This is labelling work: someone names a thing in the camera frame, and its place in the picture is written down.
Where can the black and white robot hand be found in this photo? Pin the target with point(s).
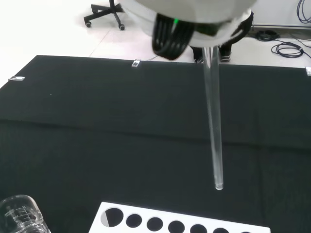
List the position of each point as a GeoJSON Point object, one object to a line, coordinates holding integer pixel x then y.
{"type": "Point", "coordinates": [194, 14]}

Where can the white test tube rack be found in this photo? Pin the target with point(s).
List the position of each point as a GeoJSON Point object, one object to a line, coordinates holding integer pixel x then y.
{"type": "Point", "coordinates": [96, 227]}

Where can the clear plastic cloth clip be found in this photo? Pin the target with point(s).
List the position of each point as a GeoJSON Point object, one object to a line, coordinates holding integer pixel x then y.
{"type": "Point", "coordinates": [136, 63]}
{"type": "Point", "coordinates": [308, 71]}
{"type": "Point", "coordinates": [16, 78]}

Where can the black office chair base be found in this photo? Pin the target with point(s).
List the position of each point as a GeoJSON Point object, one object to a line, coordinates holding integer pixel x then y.
{"type": "Point", "coordinates": [107, 13]}

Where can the black cloth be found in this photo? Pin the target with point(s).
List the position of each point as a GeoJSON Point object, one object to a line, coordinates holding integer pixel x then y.
{"type": "Point", "coordinates": [97, 121]}

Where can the clear glass beaker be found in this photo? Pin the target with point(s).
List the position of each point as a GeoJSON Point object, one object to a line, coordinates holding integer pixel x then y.
{"type": "Point", "coordinates": [19, 218]}

